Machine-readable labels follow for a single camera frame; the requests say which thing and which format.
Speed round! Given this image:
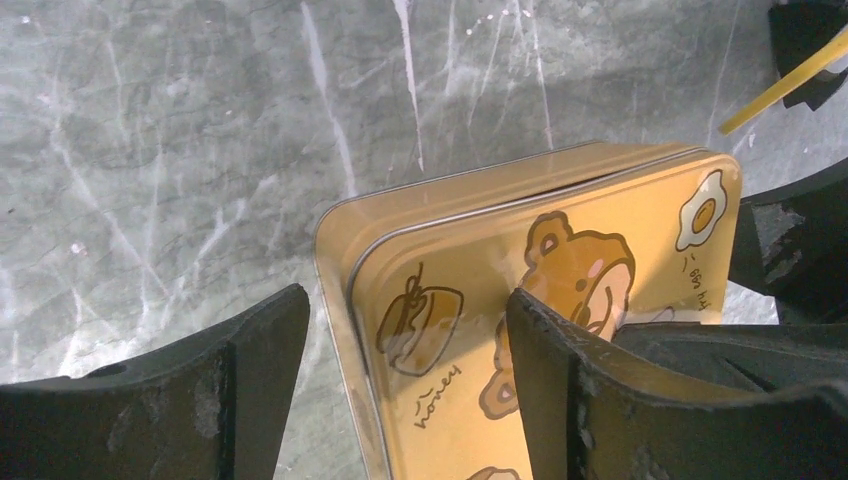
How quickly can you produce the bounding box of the silver tin lid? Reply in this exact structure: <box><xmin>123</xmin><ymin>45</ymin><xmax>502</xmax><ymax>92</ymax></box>
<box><xmin>350</xmin><ymin>151</ymin><xmax>743</xmax><ymax>479</ymax></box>

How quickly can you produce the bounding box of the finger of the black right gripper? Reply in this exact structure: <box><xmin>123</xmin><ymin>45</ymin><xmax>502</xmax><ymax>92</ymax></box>
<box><xmin>729</xmin><ymin>159</ymin><xmax>847</xmax><ymax>324</ymax></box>
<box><xmin>612</xmin><ymin>323</ymin><xmax>847</xmax><ymax>398</ymax></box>

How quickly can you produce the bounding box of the whiteboard with red writing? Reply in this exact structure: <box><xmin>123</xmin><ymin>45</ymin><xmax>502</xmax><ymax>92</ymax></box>
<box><xmin>718</xmin><ymin>1</ymin><xmax>847</xmax><ymax>135</ymax></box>

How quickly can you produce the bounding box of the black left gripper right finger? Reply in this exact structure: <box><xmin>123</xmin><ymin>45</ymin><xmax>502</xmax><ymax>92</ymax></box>
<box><xmin>506</xmin><ymin>290</ymin><xmax>847</xmax><ymax>479</ymax></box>

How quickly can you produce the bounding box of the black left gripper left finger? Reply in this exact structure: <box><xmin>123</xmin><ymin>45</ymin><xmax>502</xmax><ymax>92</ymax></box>
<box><xmin>1</xmin><ymin>284</ymin><xmax>310</xmax><ymax>479</ymax></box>

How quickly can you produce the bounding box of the gold chocolate tin box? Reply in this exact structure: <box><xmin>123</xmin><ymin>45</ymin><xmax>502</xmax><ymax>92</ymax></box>
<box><xmin>315</xmin><ymin>141</ymin><xmax>693</xmax><ymax>479</ymax></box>

